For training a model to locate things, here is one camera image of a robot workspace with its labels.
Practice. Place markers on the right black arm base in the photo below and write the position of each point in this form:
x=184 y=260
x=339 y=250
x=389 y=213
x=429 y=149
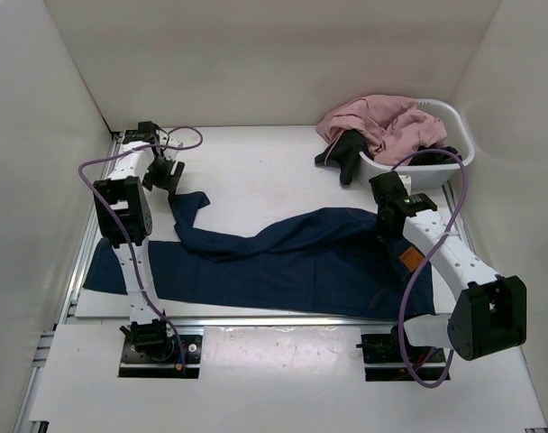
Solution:
x=383 y=361

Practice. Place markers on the left aluminium frame rail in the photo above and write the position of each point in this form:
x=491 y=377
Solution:
x=51 y=251

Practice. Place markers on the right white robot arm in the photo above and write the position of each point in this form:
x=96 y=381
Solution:
x=490 y=312

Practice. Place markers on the blue label sticker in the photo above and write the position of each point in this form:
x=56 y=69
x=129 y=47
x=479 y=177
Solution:
x=130 y=132

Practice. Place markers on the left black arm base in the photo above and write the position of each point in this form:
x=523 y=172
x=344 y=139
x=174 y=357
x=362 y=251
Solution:
x=150 y=355

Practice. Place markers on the white plastic laundry basket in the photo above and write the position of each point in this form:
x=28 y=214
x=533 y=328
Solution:
x=429 y=176

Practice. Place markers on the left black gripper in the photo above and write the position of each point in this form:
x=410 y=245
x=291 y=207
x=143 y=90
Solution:
x=168 y=180

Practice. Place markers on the navy blue denim trousers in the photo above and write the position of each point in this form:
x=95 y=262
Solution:
x=327 y=261

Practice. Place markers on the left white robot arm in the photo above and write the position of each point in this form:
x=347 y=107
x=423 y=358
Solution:
x=125 y=221

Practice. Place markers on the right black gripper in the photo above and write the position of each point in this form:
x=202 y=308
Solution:
x=385 y=234

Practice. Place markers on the white front panel board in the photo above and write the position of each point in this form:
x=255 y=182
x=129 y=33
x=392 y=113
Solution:
x=302 y=379

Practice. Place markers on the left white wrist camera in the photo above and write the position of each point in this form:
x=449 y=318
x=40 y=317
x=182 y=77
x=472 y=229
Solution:
x=168 y=148

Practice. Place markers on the black garment with pink stripe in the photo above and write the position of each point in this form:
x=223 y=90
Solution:
x=345 y=153

